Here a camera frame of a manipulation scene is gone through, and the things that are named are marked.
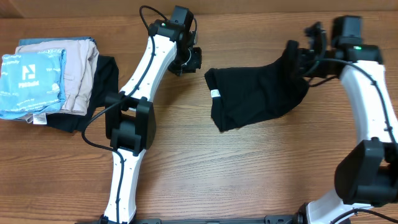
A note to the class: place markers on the black t-shirt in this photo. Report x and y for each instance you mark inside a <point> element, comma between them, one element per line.
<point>248,95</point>

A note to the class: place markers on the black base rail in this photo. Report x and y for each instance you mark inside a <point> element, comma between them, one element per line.
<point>211,221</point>

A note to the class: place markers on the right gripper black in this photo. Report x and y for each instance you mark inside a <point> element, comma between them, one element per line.
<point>300,58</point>

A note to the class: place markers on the light blue folded printed shirt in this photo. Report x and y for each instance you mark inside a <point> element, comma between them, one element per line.
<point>32,83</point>

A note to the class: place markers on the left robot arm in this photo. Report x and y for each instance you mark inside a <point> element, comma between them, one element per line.
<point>129,114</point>

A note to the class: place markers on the beige folded garment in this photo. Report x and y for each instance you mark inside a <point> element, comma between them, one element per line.
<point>79,71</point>

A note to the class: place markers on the black folded garment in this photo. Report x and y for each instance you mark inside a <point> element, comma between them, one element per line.
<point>105,81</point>

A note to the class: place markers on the blue folded garment at bottom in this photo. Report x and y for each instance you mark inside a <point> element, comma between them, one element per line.
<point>39,40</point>

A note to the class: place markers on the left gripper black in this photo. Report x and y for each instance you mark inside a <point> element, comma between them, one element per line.
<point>196,63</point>

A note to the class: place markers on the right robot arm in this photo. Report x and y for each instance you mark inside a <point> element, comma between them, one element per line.
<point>367,177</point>

